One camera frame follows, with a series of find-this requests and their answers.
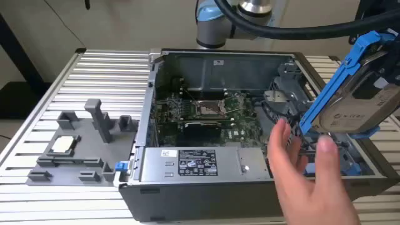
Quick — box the hard disk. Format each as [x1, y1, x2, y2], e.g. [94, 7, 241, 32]
[299, 30, 400, 141]

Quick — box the CPU socket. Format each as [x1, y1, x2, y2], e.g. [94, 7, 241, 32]
[194, 99, 230, 117]

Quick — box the black desk leg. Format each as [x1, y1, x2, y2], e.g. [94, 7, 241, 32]
[0, 13, 49, 90]

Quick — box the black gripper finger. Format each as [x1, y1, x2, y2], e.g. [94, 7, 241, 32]
[377, 67, 400, 89]

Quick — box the grey parts rack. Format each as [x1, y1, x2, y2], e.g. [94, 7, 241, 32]
[27, 98, 141, 187]

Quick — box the silver CPU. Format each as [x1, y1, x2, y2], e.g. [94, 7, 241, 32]
[51, 136, 77, 152]

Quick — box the black floor box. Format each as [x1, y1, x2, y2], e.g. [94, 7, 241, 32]
[0, 81, 53, 120]

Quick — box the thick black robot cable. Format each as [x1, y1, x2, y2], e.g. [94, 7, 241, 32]
[215, 0, 400, 41]

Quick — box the grey metal drive cage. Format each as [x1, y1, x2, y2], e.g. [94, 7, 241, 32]
[253, 60, 314, 141]

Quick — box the silver power supply unit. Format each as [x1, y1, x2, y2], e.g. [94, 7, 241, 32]
[139, 147, 271, 183]

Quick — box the green motherboard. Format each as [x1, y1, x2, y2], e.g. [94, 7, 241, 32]
[155, 90, 267, 147]

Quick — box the black open PC case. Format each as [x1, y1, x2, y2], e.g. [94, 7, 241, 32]
[118, 48, 400, 222]

